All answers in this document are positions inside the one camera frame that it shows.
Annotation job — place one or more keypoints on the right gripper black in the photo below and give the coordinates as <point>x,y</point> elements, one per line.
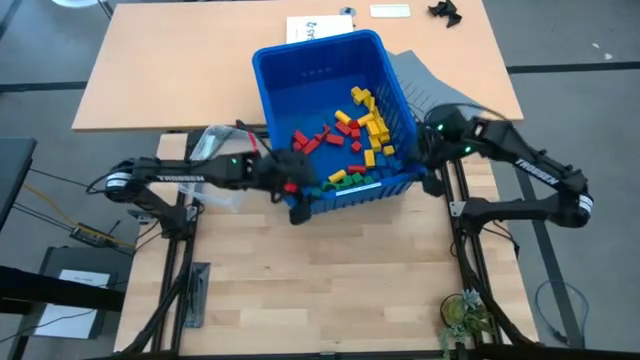
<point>442,135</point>

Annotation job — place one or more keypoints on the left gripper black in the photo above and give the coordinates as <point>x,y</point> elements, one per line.
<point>287,170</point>

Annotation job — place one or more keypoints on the green cube block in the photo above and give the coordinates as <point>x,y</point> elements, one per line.
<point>316,191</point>
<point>357,178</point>

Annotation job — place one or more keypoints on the green arch block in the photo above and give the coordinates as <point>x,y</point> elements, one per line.
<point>368,179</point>
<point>327,186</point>

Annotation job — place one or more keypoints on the green rectangular block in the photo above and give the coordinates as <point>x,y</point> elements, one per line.
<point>345,181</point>

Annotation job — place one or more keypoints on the red long block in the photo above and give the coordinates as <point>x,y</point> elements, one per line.
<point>311,146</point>

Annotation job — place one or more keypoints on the red cylinder block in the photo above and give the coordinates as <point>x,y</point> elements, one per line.
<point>356,169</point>

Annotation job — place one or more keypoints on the yellow long rectangular block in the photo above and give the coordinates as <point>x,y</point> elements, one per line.
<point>374,130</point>

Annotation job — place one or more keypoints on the red arch block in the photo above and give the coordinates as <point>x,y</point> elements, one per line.
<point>322,132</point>

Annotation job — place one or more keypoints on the red cube block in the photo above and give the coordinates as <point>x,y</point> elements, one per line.
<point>355,133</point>
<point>356,146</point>

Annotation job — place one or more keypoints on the clear plastic container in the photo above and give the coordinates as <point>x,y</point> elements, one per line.
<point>210,195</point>

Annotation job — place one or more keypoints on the grey slotted divider panel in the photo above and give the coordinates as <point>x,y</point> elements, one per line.
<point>395,59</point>
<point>445,90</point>

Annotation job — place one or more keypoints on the small red block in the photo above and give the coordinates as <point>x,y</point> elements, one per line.
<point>354,124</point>

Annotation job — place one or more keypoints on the yellow cube block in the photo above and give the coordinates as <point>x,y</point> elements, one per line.
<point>370,103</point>

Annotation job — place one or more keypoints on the blue plastic bin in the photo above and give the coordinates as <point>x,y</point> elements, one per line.
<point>300,85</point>

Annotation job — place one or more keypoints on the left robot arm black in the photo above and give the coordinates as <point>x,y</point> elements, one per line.
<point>165,175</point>

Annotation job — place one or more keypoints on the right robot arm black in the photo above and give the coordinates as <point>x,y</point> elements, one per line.
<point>525,165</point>

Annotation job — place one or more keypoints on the grey metal mounting plate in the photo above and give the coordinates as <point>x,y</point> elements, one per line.
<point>456,207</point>

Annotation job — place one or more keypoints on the white bin label strip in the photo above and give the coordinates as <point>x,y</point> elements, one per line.
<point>357,190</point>

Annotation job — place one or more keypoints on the black clamp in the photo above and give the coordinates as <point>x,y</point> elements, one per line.
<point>242,123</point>

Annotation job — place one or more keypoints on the artificial potted plant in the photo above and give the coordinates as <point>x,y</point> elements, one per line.
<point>457,312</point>

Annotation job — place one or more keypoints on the dark grey rectangular plate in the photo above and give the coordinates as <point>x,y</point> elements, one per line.
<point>197,295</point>

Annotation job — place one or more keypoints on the light wooden desk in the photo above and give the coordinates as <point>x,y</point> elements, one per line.
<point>175,75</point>

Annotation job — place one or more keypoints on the white paper sheet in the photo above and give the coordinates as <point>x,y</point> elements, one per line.
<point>315,27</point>

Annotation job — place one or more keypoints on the grey desk grommet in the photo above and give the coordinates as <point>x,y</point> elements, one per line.
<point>346,11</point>

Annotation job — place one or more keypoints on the white paper note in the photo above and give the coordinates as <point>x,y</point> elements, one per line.
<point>85,278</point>

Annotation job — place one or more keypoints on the black equipment case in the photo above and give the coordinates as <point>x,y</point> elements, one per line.
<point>50,260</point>

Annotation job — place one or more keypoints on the black beam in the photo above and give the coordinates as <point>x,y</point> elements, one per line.
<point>50,290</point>

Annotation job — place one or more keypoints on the black side desk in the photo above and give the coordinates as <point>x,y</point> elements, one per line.
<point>15,175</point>

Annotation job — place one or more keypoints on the white round object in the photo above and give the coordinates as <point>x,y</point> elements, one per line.
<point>75,2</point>

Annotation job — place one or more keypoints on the black plastic bracket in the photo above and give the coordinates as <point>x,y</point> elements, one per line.
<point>447,12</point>

